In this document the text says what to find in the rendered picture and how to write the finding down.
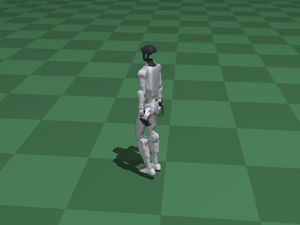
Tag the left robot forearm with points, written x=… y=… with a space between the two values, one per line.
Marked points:
x=141 y=102

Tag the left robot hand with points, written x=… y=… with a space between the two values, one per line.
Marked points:
x=145 y=122

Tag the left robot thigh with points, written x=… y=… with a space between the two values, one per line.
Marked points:
x=140 y=127

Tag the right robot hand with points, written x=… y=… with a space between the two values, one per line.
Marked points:
x=160 y=104

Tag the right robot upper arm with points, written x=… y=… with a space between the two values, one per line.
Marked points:
x=160 y=83

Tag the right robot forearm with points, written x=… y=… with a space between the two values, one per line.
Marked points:
x=159 y=95

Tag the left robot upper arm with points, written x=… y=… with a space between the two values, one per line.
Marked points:
x=142 y=75

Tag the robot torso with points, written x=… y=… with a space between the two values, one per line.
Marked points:
x=152 y=87

